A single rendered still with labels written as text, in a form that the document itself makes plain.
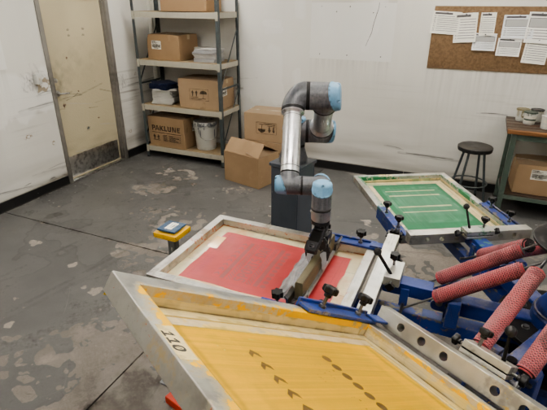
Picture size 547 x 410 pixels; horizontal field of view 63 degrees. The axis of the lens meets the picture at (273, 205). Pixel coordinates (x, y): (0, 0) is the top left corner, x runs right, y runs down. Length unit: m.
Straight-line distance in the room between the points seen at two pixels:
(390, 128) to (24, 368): 4.27
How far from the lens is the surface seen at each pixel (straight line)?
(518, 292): 1.48
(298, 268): 1.86
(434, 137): 5.44
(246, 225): 2.15
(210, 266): 1.90
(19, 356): 3.23
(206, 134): 5.90
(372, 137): 5.54
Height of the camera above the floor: 1.97
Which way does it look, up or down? 25 degrees down
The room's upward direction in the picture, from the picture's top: straight up
